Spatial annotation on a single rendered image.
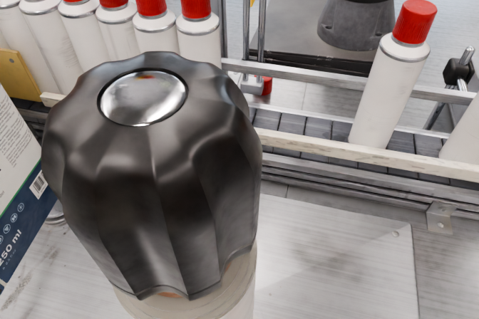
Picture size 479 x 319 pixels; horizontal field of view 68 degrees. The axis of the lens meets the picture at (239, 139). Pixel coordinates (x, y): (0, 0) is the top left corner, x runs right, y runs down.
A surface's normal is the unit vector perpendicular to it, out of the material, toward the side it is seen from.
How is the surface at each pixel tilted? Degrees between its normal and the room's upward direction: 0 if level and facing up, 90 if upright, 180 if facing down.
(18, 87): 90
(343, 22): 71
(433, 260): 0
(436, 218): 0
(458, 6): 0
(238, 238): 90
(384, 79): 90
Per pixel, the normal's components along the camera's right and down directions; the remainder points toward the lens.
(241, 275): 0.02, -0.66
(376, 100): -0.64, 0.57
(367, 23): 0.02, 0.45
